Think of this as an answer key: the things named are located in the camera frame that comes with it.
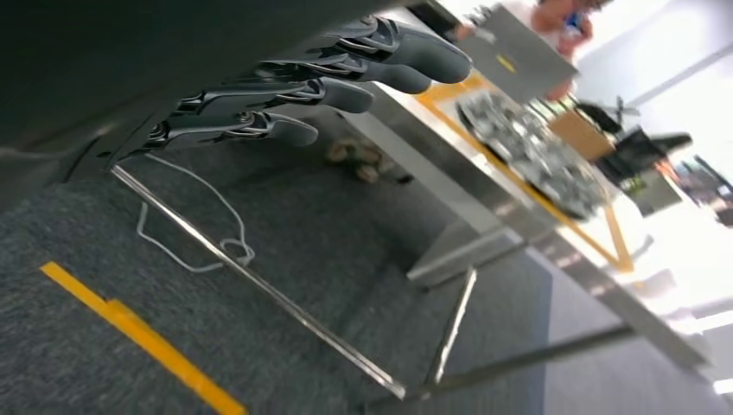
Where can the grey plastic wheel cover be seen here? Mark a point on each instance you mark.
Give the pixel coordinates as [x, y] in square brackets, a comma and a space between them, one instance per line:
[532, 152]

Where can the brown cardboard box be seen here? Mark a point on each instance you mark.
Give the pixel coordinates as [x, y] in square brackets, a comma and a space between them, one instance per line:
[581, 134]

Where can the yellow floor tape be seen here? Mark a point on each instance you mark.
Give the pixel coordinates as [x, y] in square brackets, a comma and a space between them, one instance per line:
[143, 338]

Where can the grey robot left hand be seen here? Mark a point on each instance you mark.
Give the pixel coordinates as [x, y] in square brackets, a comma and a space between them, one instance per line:
[143, 68]

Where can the steel workbench table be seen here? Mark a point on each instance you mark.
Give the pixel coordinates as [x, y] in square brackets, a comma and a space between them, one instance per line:
[544, 229]

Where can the black device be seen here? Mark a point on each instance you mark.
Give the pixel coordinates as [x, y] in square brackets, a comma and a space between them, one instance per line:
[635, 149]

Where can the person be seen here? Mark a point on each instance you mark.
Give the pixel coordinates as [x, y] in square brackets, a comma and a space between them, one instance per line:
[552, 17]

